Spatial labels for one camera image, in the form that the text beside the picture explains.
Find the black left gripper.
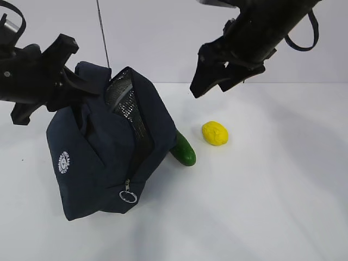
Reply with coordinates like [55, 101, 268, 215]
[1, 34, 101, 125]

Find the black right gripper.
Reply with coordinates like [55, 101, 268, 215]
[190, 18, 277, 98]

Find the yellow lemon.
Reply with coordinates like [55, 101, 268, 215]
[202, 121, 229, 146]

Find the dark navy lunch bag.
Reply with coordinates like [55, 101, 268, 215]
[46, 61, 177, 221]

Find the green cucumber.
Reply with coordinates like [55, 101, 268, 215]
[170, 130, 196, 167]

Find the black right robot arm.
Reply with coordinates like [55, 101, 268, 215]
[190, 0, 319, 98]

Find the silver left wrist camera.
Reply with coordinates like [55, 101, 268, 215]
[1, 13, 20, 36]

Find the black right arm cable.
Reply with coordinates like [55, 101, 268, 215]
[284, 9, 320, 52]

